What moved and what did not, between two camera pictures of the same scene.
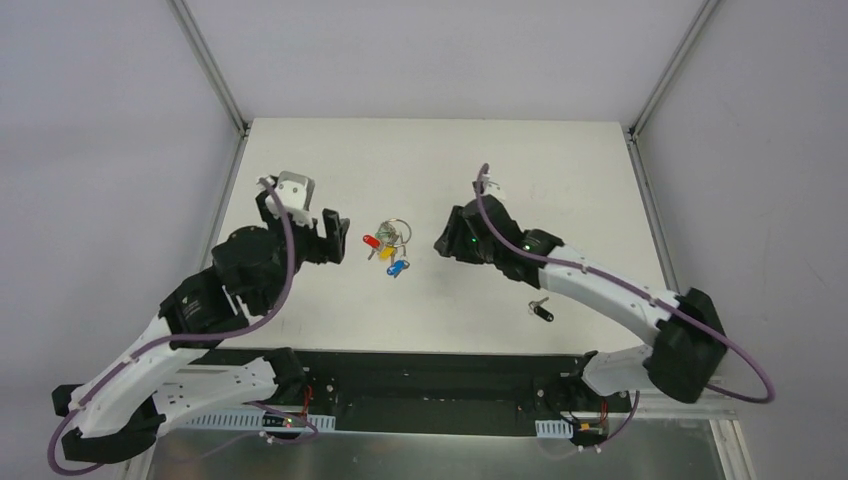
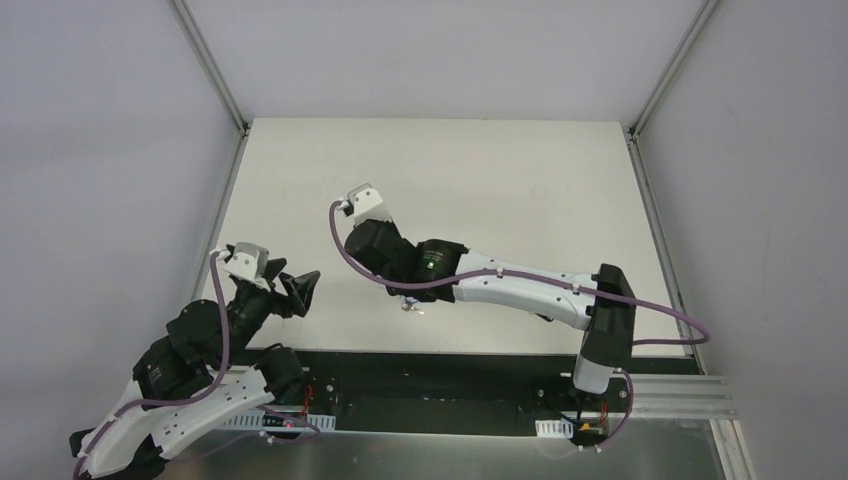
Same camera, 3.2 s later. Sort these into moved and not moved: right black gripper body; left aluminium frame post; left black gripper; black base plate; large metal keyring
Moved: right black gripper body; left black gripper; large metal keyring
Not moved: left aluminium frame post; black base plate
